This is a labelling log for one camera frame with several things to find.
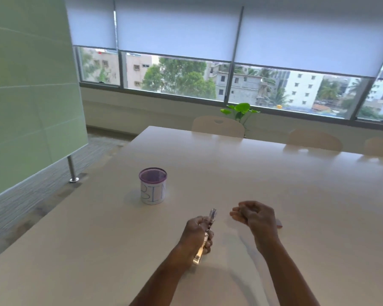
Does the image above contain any white roller blind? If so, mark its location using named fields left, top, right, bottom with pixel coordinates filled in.
left=65, top=0, right=117, bottom=50
left=114, top=0, right=244, bottom=62
left=234, top=6, right=383, bottom=78

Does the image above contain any beige chair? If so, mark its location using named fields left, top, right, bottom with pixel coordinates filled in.
left=363, top=137, right=383, bottom=159
left=285, top=128, right=343, bottom=152
left=191, top=116, right=245, bottom=139

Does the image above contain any person's left forearm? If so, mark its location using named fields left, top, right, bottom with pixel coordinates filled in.
left=129, top=244, right=201, bottom=306

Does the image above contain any clear pen with gold cap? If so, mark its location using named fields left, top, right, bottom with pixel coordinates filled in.
left=193, top=208, right=218, bottom=265

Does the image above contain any green leafy plant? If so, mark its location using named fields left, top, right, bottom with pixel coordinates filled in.
left=220, top=103, right=261, bottom=131

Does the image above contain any purple mesh cup with white label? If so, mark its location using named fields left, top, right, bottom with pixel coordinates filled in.
left=139, top=167, right=168, bottom=205

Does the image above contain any person's right hand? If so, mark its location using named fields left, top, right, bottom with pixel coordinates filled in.
left=229, top=201, right=279, bottom=245

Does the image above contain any person's right forearm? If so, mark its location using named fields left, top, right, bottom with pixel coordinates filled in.
left=255, top=232, right=321, bottom=306

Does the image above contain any metal partition post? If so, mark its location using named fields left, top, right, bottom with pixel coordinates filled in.
left=67, top=155, right=80, bottom=183

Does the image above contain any person's left hand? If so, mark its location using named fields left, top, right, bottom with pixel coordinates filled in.
left=179, top=215, right=214, bottom=260

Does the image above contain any dark window frame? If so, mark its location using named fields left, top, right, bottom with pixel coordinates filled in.
left=73, top=45, right=383, bottom=125

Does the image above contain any green glass partition panel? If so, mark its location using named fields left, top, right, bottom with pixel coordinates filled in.
left=0, top=0, right=89, bottom=201

